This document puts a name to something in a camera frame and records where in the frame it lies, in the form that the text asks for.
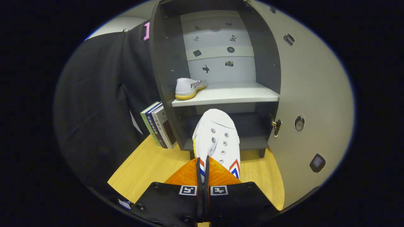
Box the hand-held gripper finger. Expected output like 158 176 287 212
131 157 204 227
204 155 280 227

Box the white canvas shoe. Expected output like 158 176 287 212
192 109 241 183
175 78 207 100

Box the dark grey shoe cabinet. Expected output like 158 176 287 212
149 0 282 160

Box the grey shoe cabinet door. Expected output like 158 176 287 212
249 0 354 210

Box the white cover book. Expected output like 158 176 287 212
151 106 178 149

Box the blue spine book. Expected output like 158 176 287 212
146 102 168 149

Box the black backdrop cloth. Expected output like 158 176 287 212
53 20 161 193

